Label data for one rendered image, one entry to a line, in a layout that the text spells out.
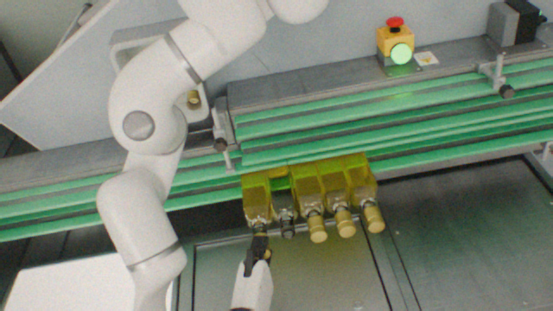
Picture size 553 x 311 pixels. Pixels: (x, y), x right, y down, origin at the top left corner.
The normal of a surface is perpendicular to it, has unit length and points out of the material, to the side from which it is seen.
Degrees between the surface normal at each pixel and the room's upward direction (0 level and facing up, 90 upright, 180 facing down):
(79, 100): 0
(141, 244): 39
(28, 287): 90
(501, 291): 90
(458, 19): 0
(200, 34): 43
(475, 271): 91
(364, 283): 90
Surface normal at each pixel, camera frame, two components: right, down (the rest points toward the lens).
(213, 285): -0.15, -0.76
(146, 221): 0.51, -0.21
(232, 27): 0.23, 0.61
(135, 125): 0.22, 0.10
